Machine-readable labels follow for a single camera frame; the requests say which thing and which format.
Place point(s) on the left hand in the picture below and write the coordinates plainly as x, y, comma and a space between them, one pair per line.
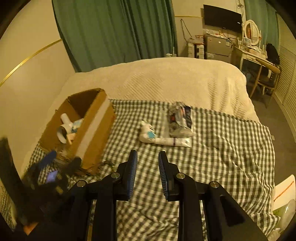
29, 227

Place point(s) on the white tube with blue label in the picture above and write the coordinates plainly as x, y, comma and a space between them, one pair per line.
147, 135

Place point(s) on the black wall television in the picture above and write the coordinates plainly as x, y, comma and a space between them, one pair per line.
222, 18

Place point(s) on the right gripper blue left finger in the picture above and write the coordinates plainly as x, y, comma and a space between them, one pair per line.
127, 171

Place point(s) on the blue pill blister pack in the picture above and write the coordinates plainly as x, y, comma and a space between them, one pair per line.
76, 125

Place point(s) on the green curtain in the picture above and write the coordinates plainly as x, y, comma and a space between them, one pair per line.
264, 15
104, 33

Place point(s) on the wooden chair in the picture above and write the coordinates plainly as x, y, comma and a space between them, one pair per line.
264, 80

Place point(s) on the cream white bed quilt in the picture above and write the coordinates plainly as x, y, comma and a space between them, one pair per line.
208, 84

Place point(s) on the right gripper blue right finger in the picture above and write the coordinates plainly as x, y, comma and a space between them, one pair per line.
170, 183

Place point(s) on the white louvered wardrobe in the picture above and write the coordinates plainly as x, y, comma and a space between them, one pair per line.
285, 92

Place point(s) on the white vanity desk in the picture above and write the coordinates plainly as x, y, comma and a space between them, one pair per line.
238, 56

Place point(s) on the black bag on chair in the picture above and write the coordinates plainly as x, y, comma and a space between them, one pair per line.
272, 54

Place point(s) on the grey mini fridge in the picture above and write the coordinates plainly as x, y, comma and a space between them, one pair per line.
218, 48

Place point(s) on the brown cardboard box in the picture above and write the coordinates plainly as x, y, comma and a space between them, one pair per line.
91, 138

